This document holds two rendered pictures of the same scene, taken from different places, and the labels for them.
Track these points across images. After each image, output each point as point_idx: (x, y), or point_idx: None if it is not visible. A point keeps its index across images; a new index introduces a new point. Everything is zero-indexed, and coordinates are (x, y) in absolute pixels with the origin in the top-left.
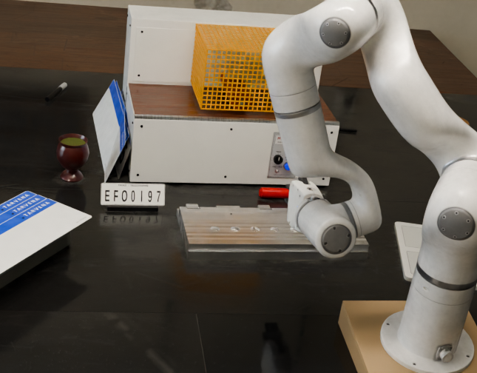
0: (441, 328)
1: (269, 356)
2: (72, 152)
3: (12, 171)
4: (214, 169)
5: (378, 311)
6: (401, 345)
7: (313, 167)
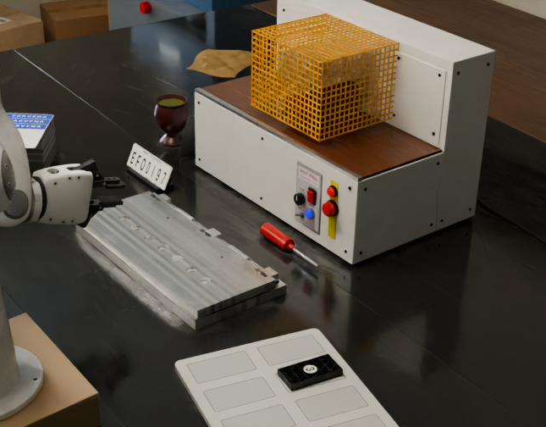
0: None
1: None
2: (157, 109)
3: (149, 119)
4: (253, 185)
5: (23, 339)
6: None
7: None
